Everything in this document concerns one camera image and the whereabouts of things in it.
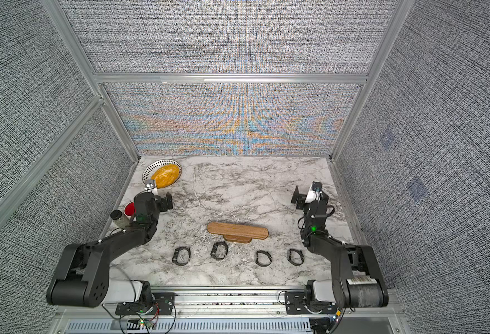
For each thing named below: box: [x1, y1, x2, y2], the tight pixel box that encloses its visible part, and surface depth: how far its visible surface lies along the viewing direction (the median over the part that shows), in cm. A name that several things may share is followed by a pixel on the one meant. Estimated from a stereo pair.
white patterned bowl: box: [141, 159, 183, 190], surface depth 109 cm
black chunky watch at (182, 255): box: [171, 244, 191, 267], surface depth 85 cm
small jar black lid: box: [109, 209, 131, 229], surface depth 89 cm
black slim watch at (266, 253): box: [256, 249, 273, 268], surface depth 85 cm
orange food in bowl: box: [151, 164, 181, 189], surface depth 106 cm
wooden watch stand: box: [206, 221, 270, 244], surface depth 85 cm
